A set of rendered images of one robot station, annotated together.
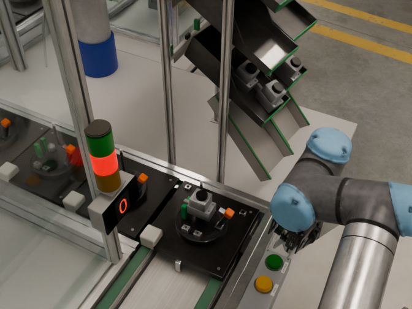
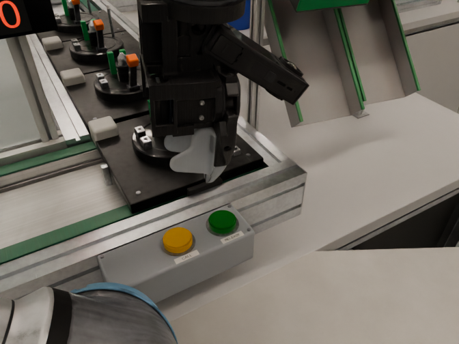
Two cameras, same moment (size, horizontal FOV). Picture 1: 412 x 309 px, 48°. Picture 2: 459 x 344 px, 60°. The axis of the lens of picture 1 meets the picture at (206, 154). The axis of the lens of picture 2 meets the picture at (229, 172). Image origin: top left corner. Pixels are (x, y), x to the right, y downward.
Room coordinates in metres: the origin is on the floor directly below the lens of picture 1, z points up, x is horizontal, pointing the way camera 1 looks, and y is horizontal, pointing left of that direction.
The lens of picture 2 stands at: (0.32, -0.41, 1.38)
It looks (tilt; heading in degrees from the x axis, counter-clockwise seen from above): 39 degrees down; 33
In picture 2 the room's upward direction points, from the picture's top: straight up
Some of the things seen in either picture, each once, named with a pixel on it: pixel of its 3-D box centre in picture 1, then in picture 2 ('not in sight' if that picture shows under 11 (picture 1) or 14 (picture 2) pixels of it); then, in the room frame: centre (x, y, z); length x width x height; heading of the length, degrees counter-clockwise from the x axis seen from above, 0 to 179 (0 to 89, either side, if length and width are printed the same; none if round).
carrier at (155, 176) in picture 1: (121, 181); (123, 69); (0.87, 0.24, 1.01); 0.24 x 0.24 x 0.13; 63
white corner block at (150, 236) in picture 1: (151, 236); (104, 132); (0.71, 0.14, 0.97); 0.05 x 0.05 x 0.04; 63
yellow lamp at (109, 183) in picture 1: (107, 175); not in sight; (0.64, 0.20, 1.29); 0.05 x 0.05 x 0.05
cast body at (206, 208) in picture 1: (198, 202); not in sight; (0.76, 0.02, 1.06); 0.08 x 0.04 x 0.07; 63
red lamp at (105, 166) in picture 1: (103, 158); not in sight; (0.64, 0.20, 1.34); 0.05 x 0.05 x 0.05
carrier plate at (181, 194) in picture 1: (201, 226); (173, 147); (0.76, 0.01, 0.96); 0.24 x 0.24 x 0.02; 63
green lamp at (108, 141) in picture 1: (99, 139); not in sight; (0.64, 0.20, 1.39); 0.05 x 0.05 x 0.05
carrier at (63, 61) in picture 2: not in sight; (94, 35); (0.98, 0.46, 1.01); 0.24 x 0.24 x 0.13; 63
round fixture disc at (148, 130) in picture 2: (201, 222); (171, 138); (0.76, 0.01, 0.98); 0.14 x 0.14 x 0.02
